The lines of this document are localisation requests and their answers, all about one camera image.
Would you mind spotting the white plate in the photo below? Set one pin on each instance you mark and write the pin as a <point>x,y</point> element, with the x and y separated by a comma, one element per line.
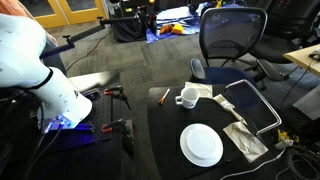
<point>201,145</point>

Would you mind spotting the paint brush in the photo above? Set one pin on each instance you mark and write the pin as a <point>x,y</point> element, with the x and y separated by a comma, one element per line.
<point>227,106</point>

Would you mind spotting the lower orange clamp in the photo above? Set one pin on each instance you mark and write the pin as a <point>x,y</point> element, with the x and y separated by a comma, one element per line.
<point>127,139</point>

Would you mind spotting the black breadboard robot base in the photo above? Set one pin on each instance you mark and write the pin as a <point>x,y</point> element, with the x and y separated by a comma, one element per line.
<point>89,129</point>

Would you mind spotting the blue tarp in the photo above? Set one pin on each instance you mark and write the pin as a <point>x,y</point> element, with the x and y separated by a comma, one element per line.
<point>177,21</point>

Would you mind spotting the white mug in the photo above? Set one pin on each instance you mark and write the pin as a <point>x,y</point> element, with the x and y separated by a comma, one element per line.
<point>188,98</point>

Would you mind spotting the black equipment bag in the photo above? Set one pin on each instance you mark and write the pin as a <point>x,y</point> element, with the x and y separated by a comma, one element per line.
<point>131,31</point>

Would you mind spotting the folded beige napkin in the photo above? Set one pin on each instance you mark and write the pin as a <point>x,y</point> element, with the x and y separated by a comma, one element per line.
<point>205,91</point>

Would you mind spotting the metal chair frame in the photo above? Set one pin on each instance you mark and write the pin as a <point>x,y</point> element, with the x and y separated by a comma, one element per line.
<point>251,104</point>

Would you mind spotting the orange clamp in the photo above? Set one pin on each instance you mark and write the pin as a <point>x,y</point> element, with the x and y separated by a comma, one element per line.
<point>127,139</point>
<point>118,93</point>

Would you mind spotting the orange marker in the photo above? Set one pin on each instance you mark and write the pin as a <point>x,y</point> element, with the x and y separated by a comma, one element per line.
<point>161,101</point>

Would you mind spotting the wooden desk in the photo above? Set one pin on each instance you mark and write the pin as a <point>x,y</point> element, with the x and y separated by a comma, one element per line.
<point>302,58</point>

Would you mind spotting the upper orange clamp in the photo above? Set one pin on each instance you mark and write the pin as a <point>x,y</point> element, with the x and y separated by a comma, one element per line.
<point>118,93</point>

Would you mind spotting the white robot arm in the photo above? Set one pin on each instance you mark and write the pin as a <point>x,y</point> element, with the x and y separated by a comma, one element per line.
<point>22,41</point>

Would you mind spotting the black tripod bar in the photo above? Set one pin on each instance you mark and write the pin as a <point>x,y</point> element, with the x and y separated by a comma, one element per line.
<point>70,40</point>

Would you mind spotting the black mesh office chair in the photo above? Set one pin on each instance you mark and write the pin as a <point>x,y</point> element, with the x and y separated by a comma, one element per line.
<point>230,33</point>

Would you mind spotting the crumpled beige cloth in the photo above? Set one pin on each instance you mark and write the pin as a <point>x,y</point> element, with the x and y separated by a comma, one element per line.
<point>251,147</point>

